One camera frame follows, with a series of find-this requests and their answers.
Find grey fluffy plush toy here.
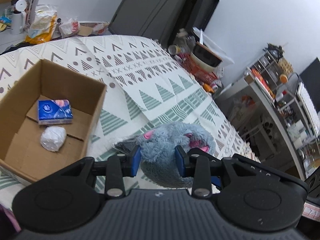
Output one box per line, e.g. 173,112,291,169
136,122,216,189

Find black fabric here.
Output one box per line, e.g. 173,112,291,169
113,137,137,154

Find white wrapped tissue roll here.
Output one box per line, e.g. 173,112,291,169
40,126,67,152

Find blue tissue pack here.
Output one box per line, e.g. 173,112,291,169
37,99,73,125

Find patterned white green blanket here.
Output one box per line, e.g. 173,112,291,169
0,34,261,205

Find brown cardboard box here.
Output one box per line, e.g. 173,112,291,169
1,60,106,183

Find red plastic basket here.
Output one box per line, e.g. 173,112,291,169
182,54,217,85

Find white desk with shelves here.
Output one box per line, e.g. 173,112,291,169
215,49,320,181

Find black and cream bowl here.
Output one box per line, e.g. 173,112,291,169
190,42,222,73

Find small drawer organizer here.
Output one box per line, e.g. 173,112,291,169
250,51,281,85

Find white keyboard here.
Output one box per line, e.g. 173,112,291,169
297,82,320,137

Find white red plastic bag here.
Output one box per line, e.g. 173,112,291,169
59,18,80,38

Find dark cabinet door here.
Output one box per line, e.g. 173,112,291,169
108,0,220,47

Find yellow white snack bag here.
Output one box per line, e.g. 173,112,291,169
25,4,57,44

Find white kettle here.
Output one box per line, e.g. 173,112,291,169
11,0,27,35

